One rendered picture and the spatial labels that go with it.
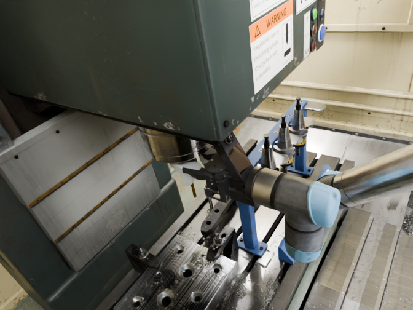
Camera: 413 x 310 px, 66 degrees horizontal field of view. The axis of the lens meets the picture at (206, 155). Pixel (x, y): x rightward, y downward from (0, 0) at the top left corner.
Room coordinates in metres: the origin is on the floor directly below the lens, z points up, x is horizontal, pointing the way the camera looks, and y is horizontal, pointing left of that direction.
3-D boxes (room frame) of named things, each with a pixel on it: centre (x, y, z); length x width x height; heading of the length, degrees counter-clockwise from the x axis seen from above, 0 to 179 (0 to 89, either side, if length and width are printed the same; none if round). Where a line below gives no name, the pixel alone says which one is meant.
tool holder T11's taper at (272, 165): (0.69, -0.16, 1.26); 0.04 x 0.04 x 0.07
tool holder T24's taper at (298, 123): (0.86, -0.31, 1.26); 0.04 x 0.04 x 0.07
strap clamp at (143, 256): (0.66, 0.26, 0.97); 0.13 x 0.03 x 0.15; 49
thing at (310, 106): (0.98, -0.42, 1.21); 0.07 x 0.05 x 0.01; 49
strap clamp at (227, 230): (0.65, 0.01, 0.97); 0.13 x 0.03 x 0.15; 139
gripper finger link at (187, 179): (0.56, 0.05, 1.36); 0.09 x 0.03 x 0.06; 62
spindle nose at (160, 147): (0.60, 0.05, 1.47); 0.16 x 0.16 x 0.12
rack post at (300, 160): (1.02, -0.38, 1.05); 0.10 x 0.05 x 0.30; 49
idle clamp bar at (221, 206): (0.84, -0.01, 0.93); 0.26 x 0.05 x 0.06; 144
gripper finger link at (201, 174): (0.54, 0.02, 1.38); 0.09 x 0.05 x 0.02; 62
